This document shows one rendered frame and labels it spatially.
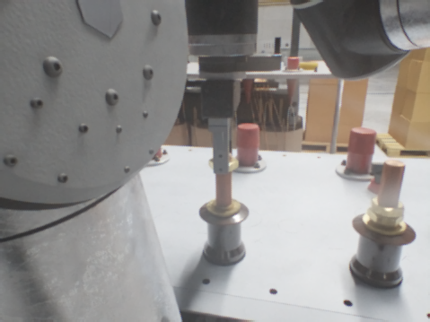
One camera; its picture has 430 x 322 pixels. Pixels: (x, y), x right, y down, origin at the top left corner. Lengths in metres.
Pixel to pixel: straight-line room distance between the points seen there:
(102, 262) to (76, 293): 0.02
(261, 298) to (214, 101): 0.32
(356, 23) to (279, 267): 0.42
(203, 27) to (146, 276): 0.37
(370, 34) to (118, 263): 0.32
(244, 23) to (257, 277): 0.41
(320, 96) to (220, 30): 4.83
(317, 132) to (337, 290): 4.84
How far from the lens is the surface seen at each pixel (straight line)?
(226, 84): 0.48
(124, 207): 0.17
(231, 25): 0.48
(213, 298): 0.58
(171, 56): 0.17
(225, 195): 0.59
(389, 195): 0.59
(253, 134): 1.00
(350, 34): 0.40
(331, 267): 0.66
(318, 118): 5.34
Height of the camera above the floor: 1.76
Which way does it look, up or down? 21 degrees down
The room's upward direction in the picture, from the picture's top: 1 degrees counter-clockwise
